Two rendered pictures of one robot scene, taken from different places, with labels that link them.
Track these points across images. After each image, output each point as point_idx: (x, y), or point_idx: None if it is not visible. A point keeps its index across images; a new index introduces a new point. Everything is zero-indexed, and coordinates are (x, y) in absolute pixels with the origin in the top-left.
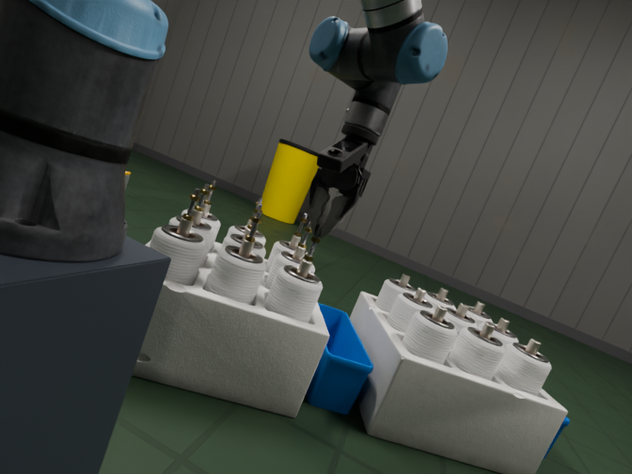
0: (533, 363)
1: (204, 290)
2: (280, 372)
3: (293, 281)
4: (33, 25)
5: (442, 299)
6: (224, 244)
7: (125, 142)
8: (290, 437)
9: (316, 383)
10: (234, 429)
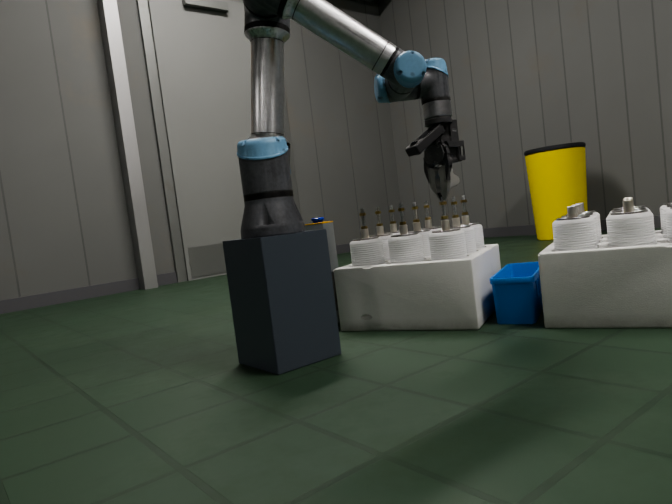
0: None
1: None
2: (451, 298)
3: (435, 235)
4: (247, 165)
5: None
6: None
7: (285, 187)
8: (468, 335)
9: (495, 305)
10: (426, 337)
